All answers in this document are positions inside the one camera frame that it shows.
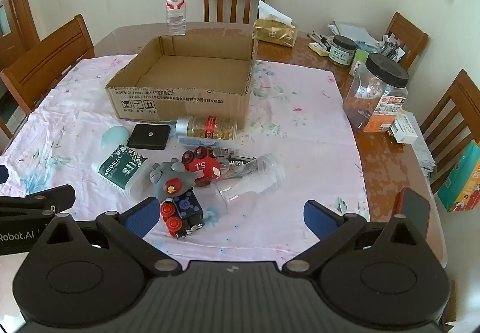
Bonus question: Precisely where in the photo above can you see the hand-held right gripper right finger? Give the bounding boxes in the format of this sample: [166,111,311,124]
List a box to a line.
[283,200,426,277]

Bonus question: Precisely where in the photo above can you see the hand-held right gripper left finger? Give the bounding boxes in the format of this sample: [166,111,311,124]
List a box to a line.
[35,196,184,277]

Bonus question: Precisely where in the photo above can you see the black toy train red wheels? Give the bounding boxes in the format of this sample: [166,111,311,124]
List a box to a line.
[160,188,206,241]

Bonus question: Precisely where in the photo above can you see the grey cat toy figure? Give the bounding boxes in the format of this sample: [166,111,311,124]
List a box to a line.
[150,158,203,203]

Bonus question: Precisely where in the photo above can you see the green label swab container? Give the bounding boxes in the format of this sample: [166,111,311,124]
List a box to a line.
[91,125,156,202]

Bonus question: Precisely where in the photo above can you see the clear plastic cup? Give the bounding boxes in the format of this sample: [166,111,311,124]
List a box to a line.
[213,153,287,216]

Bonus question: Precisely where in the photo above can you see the black square case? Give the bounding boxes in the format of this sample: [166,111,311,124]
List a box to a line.
[127,124,171,151]

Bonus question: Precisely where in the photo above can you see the cardboard box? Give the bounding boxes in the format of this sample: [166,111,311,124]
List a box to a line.
[105,35,259,130]

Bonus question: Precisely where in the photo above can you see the phone in red case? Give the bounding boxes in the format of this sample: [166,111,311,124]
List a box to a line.
[397,186,431,240]

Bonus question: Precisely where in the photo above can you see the pink floral tablecloth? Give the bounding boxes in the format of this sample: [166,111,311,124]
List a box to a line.
[0,54,370,270]

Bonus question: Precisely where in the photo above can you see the gold capsule bottle silver cap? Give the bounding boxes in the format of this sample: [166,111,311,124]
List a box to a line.
[175,115,238,141]

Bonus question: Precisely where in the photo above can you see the small white box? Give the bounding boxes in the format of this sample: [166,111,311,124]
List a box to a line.
[390,117,419,144]

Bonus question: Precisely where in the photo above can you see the stack of clear sleeves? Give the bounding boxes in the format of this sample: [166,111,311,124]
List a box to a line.
[409,111,437,180]

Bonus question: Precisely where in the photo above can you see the large clear jar black lid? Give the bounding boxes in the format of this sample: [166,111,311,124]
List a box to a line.
[343,53,409,135]

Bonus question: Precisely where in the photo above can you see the colourful paper bag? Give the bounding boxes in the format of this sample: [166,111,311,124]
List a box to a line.
[437,141,480,212]

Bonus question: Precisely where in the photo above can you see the small green bottle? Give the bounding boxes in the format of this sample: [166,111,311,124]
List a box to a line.
[349,50,370,77]

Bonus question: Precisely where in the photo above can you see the small jar black lid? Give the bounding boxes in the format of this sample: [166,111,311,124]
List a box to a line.
[328,35,358,66]

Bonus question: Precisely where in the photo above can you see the pile of black pens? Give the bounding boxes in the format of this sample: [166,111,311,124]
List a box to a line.
[307,31,335,50]

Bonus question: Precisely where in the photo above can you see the holder full of pens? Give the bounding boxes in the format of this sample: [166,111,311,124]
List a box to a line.
[379,35,406,62]

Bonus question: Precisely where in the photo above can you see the gold tissue pack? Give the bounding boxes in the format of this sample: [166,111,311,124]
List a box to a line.
[252,0,298,48]

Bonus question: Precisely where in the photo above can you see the stack of white papers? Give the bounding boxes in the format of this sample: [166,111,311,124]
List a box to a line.
[328,21,379,50]

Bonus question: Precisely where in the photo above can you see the clear water bottle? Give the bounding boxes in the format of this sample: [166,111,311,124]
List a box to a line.
[166,0,187,36]

